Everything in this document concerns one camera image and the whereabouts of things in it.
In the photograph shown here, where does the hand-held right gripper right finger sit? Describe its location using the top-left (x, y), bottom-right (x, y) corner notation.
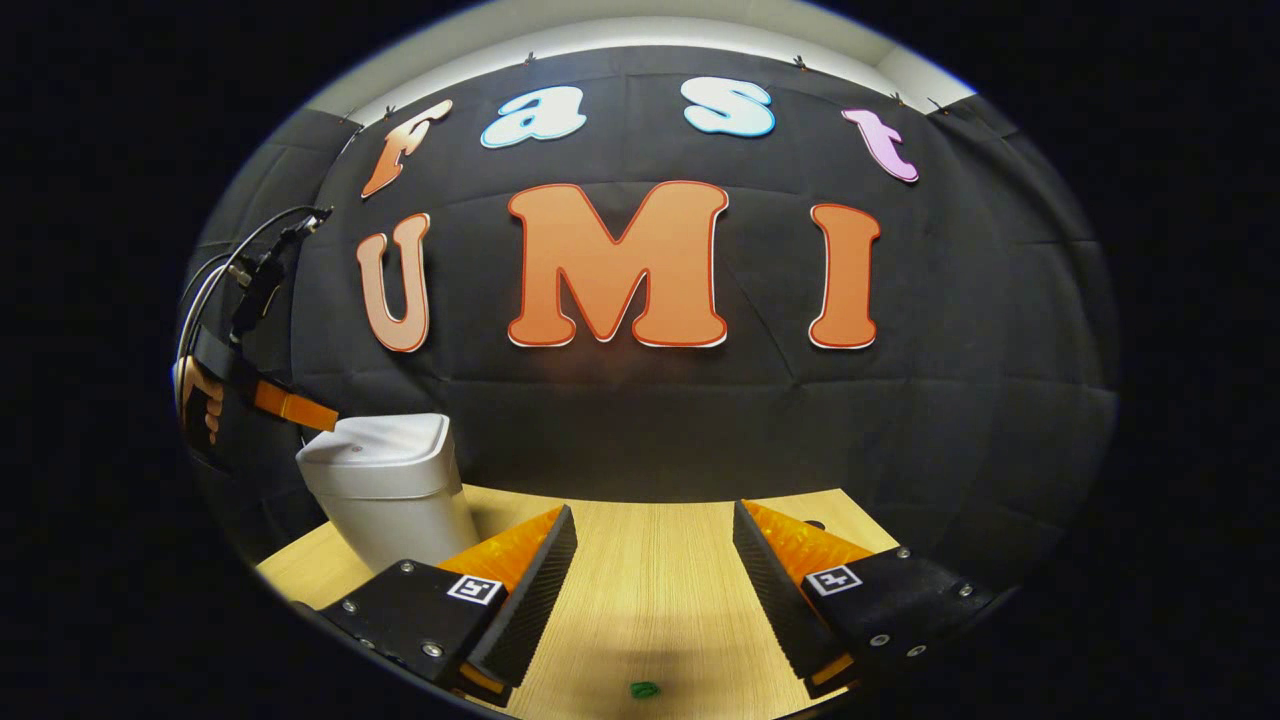
top-left (733, 500), bottom-right (1001, 701)

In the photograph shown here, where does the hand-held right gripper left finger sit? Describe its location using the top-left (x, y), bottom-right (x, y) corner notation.
top-left (322, 503), bottom-right (579, 709)

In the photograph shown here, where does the white desktop garbage bin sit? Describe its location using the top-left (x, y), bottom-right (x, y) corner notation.
top-left (296, 413), bottom-right (481, 574)

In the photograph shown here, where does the wooden desktop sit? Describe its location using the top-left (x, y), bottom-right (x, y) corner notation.
top-left (255, 487), bottom-right (901, 720)

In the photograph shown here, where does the black backdrop cloth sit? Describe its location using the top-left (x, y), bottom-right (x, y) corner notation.
top-left (180, 45), bottom-right (1121, 591)

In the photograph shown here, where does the left hand-held gripper cable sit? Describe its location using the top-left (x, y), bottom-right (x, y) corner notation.
top-left (178, 205), bottom-right (321, 361)

